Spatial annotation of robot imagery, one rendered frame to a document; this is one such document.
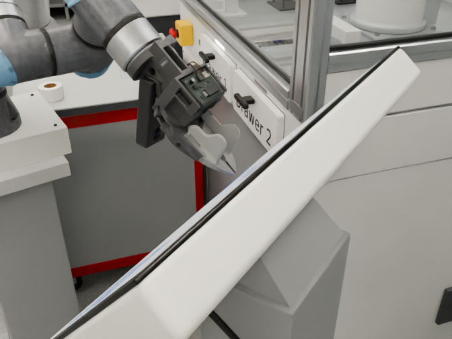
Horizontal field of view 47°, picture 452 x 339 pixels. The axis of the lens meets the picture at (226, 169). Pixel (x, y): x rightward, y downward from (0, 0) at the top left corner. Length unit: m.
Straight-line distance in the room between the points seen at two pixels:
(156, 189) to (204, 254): 1.47
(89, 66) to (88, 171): 0.89
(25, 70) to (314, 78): 0.51
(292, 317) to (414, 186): 0.80
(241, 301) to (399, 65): 0.35
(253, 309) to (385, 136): 0.68
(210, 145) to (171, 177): 1.07
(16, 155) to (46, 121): 0.12
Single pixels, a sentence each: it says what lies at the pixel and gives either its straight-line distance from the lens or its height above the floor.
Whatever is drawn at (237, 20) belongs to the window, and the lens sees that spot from 1.41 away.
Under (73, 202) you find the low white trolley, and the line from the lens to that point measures 1.80.
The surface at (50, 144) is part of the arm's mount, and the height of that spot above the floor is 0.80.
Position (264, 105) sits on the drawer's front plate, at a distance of 1.19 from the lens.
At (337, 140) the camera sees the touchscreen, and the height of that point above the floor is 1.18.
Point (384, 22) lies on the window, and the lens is 1.07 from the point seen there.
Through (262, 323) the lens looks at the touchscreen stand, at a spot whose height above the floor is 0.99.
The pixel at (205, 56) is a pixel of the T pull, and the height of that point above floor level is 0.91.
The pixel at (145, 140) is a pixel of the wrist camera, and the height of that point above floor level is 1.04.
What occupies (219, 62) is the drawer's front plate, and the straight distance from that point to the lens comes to 1.48.
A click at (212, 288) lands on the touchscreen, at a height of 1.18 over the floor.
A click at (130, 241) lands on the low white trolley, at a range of 1.93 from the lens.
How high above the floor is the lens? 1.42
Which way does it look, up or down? 32 degrees down
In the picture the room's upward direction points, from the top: straight up
